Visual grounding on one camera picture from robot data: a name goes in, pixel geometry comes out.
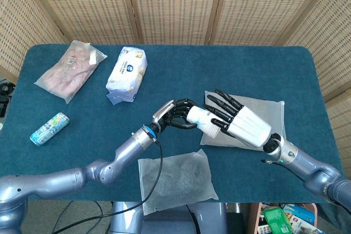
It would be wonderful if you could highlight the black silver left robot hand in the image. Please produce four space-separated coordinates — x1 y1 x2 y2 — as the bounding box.
150 98 199 133

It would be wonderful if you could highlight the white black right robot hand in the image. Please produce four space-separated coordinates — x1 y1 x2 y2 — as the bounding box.
202 89 283 154

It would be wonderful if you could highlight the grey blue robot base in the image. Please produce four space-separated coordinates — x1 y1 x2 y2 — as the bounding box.
109 202 228 234

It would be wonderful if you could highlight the teal tablecloth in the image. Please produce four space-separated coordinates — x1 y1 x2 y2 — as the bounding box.
0 43 347 204

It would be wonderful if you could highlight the white blue tissue pack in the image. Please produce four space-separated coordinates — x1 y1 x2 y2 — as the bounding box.
105 46 148 105

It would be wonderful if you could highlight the frosted bag with dark cloth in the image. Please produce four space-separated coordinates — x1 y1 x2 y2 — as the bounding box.
138 149 219 216

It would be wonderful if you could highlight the pink storage basket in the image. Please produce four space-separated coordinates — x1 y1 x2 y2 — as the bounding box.
248 202 319 234

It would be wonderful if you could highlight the green snack package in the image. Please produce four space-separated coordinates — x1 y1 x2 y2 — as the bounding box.
263 208 293 234

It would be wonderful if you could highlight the blue printed box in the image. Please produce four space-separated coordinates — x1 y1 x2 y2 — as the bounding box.
282 204 315 225

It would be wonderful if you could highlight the clear bag with pink cloth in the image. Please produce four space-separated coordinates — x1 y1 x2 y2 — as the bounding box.
33 39 108 105

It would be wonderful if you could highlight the woven wooden folding screen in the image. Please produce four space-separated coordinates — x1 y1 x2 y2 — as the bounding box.
0 0 351 180

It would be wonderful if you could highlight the green blue drink can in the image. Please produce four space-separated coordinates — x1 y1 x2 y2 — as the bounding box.
29 112 70 146

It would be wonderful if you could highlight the black equipment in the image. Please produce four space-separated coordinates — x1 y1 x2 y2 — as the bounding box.
0 82 13 118

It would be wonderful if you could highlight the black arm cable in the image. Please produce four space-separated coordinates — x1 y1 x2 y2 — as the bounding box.
52 138 165 234

